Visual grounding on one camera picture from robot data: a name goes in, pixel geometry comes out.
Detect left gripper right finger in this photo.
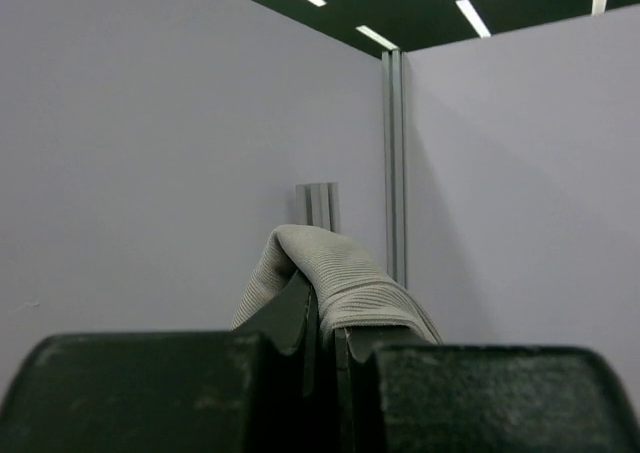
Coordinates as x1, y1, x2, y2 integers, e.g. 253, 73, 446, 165
333, 327, 639, 452

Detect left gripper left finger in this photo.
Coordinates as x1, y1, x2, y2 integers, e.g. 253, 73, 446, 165
1, 273, 318, 452

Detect grey trousers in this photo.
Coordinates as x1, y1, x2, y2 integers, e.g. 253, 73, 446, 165
232, 224, 443, 344

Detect short aluminium profile stub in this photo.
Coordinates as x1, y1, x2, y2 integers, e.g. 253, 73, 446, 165
295, 182, 340, 233

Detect left frame post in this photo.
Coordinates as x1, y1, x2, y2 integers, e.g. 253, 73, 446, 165
382, 49, 407, 286

